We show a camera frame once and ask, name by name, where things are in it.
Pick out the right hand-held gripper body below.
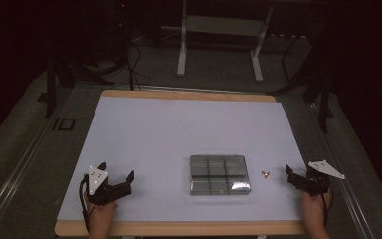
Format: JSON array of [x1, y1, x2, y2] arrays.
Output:
[[299, 159, 346, 197]]

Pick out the metal floor rail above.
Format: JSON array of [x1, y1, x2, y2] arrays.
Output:
[[306, 103, 376, 239], [0, 116, 56, 239]]

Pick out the black metal stand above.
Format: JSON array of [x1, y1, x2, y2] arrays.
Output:
[[268, 71, 335, 134], [37, 56, 115, 120]]

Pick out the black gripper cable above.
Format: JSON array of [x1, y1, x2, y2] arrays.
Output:
[[78, 173, 93, 233], [321, 185, 334, 230]]

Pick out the clear plastic compartment box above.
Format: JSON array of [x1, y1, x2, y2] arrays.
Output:
[[189, 153, 253, 197]]

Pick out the person's left hand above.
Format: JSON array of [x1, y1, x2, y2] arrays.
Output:
[[83, 193, 119, 230]]

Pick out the black tube frame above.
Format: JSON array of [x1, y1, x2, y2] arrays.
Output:
[[280, 34, 309, 83]]

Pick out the person's right hand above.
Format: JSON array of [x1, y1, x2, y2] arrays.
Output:
[[300, 189, 333, 230]]

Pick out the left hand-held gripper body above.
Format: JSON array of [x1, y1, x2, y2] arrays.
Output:
[[85, 165, 133, 207]]

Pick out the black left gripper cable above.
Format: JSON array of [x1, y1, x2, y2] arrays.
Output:
[[78, 173, 93, 233]]

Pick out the wooden table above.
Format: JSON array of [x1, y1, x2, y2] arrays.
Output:
[[54, 89, 312, 238]]

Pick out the black rectangular floor bracket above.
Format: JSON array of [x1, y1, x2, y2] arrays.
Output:
[[52, 117, 77, 131]]

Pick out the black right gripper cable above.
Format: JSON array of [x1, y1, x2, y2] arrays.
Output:
[[321, 185, 334, 230]]

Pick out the black floor cables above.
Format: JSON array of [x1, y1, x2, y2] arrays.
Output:
[[105, 19, 153, 92]]

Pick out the white table mat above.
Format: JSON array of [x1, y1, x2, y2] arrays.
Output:
[[57, 96, 309, 223]]

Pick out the white metal stand frame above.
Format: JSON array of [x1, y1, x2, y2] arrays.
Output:
[[176, 0, 275, 84]]

